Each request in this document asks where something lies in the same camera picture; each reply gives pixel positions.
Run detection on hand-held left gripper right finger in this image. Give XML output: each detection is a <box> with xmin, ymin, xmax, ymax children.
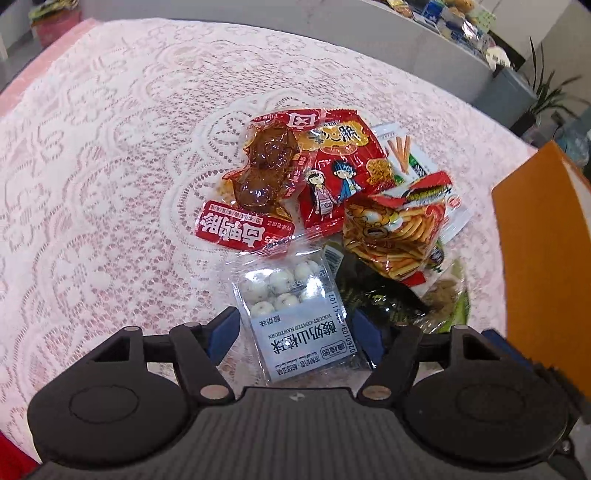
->
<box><xmin>352</xmin><ymin>308</ymin><xmax>485</xmax><ymax>402</ymax></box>

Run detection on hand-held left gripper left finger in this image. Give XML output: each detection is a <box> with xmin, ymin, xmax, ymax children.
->
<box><xmin>90</xmin><ymin>306</ymin><xmax>242</xmax><ymax>403</ymax></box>

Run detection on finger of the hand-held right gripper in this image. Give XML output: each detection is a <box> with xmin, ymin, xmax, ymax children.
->
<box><xmin>481</xmin><ymin>329</ymin><xmax>533</xmax><ymax>371</ymax></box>

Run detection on clear white hawthorn ball packet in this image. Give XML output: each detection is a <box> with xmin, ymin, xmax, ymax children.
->
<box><xmin>226</xmin><ymin>235</ymin><xmax>370</xmax><ymax>386</ymax></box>

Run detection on red yellow stick snack packet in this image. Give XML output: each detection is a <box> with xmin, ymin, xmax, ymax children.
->
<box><xmin>342</xmin><ymin>171</ymin><xmax>455</xmax><ymax>287</ymax></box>

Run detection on braised duck leg packet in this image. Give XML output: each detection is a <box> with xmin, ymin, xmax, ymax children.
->
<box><xmin>242</xmin><ymin>113</ymin><xmax>305</xmax><ymax>178</ymax></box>
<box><xmin>194</xmin><ymin>168</ymin><xmax>298</xmax><ymax>254</ymax></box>

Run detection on orange storage box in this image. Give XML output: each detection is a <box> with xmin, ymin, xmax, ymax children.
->
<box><xmin>491</xmin><ymin>140</ymin><xmax>591</xmax><ymax>409</ymax></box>

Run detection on red cartoon snack packet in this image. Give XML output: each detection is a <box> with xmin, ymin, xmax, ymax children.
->
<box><xmin>295</xmin><ymin>107</ymin><xmax>399</xmax><ymax>230</ymax></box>

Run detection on dark seaweed snack packet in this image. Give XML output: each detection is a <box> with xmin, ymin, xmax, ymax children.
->
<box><xmin>323</xmin><ymin>244</ymin><xmax>430</xmax><ymax>328</ymax></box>

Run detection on green snack packet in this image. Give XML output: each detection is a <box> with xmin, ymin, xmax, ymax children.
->
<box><xmin>425</xmin><ymin>258</ymin><xmax>472</xmax><ymax>333</ymax></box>

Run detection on white breadstick snack packet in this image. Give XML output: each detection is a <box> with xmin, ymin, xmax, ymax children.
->
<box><xmin>369</xmin><ymin>122</ymin><xmax>472</xmax><ymax>241</ymax></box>

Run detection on white lace tablecloth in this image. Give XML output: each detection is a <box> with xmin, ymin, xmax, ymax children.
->
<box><xmin>0</xmin><ymin>17</ymin><xmax>541</xmax><ymax>416</ymax></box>

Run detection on large blue water bottle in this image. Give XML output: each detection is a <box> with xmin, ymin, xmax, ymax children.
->
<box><xmin>554</xmin><ymin>119</ymin><xmax>591</xmax><ymax>163</ymax></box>

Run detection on potted plant with black pot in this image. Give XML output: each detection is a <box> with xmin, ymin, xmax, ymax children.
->
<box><xmin>510</xmin><ymin>37</ymin><xmax>587</xmax><ymax>139</ymax></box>

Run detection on red cloth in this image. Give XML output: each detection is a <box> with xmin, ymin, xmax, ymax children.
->
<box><xmin>0</xmin><ymin>429</ymin><xmax>40</xmax><ymax>472</ymax></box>

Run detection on round wooden sign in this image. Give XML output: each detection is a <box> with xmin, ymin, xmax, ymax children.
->
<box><xmin>484</xmin><ymin>46</ymin><xmax>511</xmax><ymax>70</ymax></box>

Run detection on white curved counter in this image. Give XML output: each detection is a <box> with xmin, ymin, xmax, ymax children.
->
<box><xmin>259</xmin><ymin>0</ymin><xmax>504</xmax><ymax>112</ymax></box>

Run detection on green printed box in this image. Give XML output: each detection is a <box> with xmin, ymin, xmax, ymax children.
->
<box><xmin>464</xmin><ymin>7</ymin><xmax>497</xmax><ymax>35</ymax></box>

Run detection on pink checked tablecloth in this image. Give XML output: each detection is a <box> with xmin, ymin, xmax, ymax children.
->
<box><xmin>0</xmin><ymin>21</ymin><xmax>100</xmax><ymax>114</ymax></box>

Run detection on pink box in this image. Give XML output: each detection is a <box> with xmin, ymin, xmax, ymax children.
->
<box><xmin>34</xmin><ymin>14</ymin><xmax>87</xmax><ymax>48</ymax></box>

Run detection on yellow green snack packets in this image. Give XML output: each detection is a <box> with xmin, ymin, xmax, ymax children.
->
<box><xmin>28</xmin><ymin>0</ymin><xmax>88</xmax><ymax>21</ymax></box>

